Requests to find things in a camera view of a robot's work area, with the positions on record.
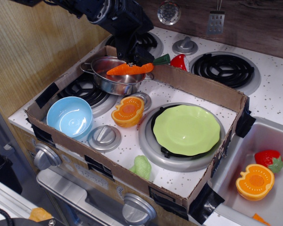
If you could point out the black burner back left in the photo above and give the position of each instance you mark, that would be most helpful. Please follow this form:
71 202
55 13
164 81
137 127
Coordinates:
146 41

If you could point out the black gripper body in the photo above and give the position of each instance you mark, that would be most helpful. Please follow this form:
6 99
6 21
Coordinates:
124 19

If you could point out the silver stovetop knob middle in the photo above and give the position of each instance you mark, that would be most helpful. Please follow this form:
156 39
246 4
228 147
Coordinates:
145 97

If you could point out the light green plate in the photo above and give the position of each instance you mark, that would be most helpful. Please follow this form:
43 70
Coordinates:
186 129

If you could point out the red strawberry in sink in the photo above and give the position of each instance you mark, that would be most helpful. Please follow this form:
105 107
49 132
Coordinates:
271 159

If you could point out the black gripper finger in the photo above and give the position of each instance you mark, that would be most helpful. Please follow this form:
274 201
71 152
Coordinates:
124 53
141 56

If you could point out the brown cardboard fence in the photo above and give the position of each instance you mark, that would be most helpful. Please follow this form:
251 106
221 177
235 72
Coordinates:
170 193

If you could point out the silver oven door handle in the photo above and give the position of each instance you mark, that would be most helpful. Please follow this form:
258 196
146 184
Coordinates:
74 196

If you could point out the light green toy vegetable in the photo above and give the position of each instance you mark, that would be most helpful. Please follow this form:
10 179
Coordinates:
141 167

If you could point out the silver stovetop knob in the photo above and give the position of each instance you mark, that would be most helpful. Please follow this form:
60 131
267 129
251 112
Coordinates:
104 138
185 46
145 97

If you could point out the orange half on stove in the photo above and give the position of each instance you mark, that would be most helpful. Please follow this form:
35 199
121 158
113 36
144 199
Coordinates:
129 112

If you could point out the black burner front left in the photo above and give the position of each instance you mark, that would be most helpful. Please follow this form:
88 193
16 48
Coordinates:
84 87

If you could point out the silver oven knob left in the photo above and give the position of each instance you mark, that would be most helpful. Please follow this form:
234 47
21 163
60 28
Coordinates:
45 157

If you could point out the small steel pot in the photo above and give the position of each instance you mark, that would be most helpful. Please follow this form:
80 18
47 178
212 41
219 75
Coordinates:
116 85

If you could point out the orange piece in sink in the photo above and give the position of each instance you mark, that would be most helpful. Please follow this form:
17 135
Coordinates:
260 219

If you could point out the silver oven knob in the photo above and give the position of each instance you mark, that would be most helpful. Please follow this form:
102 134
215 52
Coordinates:
136 211
45 157

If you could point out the hanging round steel strainer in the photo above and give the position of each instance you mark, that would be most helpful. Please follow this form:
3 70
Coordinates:
169 12

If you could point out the silver sink basin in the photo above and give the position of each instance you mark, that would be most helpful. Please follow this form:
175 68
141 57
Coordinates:
236 210

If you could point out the silver stovetop knob back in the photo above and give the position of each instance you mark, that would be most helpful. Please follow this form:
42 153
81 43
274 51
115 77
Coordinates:
185 46

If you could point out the silver stovetop knob front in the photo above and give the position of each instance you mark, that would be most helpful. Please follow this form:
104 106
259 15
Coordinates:
104 138

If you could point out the orange half in sink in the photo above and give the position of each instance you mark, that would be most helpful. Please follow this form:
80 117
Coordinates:
255 182

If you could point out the orange object bottom left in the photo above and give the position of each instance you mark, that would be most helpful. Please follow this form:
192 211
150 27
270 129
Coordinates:
39 214

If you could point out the silver oven knob right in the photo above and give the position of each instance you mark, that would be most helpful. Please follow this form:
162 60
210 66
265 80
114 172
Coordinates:
136 211

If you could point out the orange toy carrot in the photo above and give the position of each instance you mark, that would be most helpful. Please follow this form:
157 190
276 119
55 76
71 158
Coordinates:
130 69

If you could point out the light blue bowl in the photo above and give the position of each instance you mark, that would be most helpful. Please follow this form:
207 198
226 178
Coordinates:
72 116

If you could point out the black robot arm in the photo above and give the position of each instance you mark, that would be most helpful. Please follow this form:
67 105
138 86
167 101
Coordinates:
75 7

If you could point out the black burner back right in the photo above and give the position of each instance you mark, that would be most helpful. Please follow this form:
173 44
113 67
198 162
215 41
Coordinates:
232 71

